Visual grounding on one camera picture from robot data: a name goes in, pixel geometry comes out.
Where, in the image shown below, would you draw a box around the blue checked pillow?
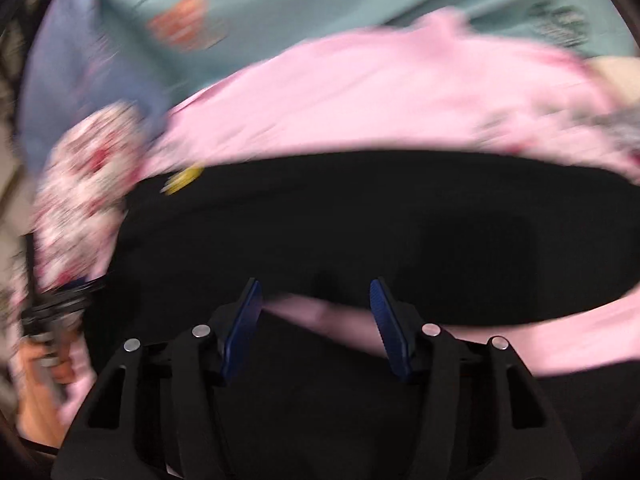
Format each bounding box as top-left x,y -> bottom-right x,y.
20,0 -> 171,171

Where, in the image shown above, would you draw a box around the red floral pillow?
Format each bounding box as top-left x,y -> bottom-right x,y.
32,102 -> 151,286

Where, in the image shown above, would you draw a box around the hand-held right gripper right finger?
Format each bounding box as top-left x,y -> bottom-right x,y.
369,277 -> 583,480

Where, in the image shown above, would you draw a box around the small yellow object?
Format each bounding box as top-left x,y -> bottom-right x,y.
162,165 -> 206,196

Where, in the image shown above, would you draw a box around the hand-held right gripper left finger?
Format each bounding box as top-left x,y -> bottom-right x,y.
50,277 -> 263,480

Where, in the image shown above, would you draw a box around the black pants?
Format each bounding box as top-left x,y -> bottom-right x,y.
85,150 -> 640,480

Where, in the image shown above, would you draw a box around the person's left hand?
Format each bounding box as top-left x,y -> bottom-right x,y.
17,345 -> 76,446

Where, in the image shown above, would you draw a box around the pink floral bed sheet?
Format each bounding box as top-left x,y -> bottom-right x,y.
10,10 -> 640,441

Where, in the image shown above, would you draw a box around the cream quilted cloth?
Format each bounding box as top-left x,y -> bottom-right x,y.
590,55 -> 636,106

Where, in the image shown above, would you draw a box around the teal printed quilt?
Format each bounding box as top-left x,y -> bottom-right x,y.
100,0 -> 636,106

